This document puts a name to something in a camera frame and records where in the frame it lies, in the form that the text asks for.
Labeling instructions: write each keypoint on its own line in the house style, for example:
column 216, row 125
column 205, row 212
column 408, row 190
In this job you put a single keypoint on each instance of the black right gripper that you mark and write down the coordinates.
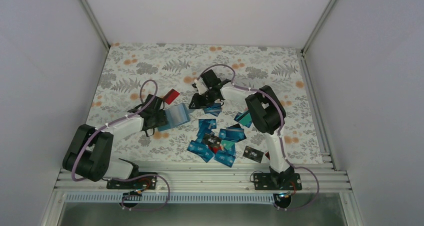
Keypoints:
column 199, row 103

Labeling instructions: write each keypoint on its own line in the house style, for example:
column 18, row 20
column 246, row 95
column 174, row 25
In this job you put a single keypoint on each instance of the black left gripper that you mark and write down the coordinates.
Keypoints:
column 162, row 120

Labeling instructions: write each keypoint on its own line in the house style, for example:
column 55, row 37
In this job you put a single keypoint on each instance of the teal leather card holder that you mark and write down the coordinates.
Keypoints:
column 176, row 115

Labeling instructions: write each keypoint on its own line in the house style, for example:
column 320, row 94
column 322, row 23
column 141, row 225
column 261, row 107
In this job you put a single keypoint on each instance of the red card black stripe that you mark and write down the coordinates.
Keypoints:
column 170, row 96

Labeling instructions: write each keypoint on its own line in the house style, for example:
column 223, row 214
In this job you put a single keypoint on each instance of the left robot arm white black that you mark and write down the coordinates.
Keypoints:
column 90, row 152

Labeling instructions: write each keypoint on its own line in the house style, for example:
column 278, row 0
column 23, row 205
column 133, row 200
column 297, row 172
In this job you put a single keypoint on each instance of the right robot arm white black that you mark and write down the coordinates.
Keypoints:
column 266, row 111

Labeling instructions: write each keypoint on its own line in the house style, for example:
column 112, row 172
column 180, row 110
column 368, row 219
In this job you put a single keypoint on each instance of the blue card stack upper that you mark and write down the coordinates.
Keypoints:
column 215, row 109

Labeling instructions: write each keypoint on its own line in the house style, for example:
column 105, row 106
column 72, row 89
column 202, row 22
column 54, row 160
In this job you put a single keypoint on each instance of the teal green card right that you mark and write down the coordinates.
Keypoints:
column 244, row 119

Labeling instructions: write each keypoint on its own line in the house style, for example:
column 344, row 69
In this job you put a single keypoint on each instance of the black visa card centre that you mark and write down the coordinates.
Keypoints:
column 211, row 140

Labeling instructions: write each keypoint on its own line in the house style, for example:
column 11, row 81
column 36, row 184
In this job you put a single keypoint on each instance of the black visa card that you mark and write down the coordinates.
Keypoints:
column 211, row 140
column 253, row 154

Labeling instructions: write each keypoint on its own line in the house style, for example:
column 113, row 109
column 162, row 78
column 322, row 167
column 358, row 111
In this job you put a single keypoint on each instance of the blue card middle right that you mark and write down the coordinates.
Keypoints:
column 233, row 133

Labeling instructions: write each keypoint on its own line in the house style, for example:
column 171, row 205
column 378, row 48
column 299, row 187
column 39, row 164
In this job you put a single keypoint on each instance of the teal card centre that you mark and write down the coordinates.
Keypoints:
column 227, row 144

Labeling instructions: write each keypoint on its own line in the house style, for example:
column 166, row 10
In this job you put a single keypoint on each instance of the black visa card right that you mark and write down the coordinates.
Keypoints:
column 253, row 154

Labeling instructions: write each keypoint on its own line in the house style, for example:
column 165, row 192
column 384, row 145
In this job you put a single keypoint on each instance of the floral patterned table mat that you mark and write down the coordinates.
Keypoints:
column 132, row 71

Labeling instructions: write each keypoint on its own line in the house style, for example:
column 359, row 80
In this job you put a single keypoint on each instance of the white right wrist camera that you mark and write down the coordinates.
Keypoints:
column 199, row 86

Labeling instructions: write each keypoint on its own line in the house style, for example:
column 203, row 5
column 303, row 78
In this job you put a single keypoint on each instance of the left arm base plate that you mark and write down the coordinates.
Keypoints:
column 148, row 182

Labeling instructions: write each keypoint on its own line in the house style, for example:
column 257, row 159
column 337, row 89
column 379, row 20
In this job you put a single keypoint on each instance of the grey cable duct front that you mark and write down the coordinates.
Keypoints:
column 174, row 197

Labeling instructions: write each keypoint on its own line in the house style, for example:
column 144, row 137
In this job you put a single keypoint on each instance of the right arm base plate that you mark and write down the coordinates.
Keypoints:
column 265, row 181

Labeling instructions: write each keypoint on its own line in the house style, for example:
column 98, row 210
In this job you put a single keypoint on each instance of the aluminium frame post right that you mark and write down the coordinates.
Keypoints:
column 320, row 23

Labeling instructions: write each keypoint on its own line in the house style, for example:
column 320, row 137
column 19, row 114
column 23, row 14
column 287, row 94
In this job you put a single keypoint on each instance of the aluminium frame post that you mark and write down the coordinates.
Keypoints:
column 94, row 22
column 320, row 23

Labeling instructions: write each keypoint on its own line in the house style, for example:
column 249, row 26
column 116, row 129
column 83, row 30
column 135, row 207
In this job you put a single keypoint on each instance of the aluminium rail base front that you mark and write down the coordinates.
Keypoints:
column 215, row 177

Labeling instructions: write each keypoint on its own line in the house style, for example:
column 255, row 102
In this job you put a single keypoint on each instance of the aluminium frame post left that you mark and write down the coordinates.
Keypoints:
column 94, row 22

